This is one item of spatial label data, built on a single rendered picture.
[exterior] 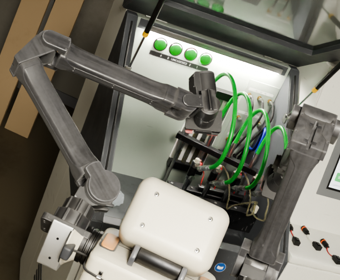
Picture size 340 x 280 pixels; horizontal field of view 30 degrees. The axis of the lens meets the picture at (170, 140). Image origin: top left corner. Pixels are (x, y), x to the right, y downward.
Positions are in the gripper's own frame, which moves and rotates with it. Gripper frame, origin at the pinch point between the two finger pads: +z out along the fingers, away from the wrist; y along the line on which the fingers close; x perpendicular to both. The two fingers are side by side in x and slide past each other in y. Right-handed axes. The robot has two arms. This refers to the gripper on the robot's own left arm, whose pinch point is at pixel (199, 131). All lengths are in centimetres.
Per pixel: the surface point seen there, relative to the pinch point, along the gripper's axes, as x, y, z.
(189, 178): 2.7, -2.2, 37.5
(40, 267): 31, 49, 80
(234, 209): 10, -20, 47
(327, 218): 7, -57, 55
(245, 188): 6.1, -20.6, 31.6
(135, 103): -27, 19, 45
